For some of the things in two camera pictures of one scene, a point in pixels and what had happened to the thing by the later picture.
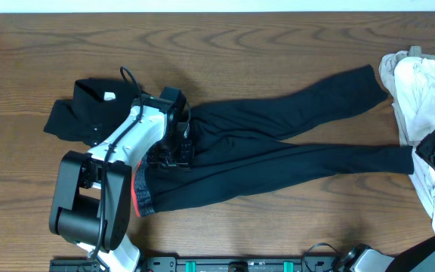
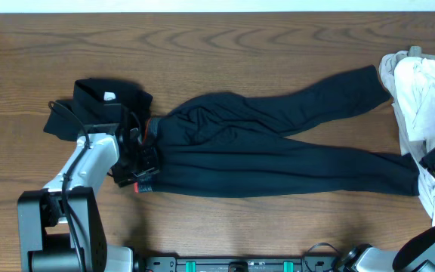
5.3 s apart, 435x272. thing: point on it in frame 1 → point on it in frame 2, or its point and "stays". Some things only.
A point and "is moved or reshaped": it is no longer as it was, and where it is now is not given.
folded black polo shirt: [97, 107] stays
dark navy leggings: [243, 147] is moved or reshaped
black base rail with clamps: [173, 262] stays
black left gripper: [177, 153] → [135, 160]
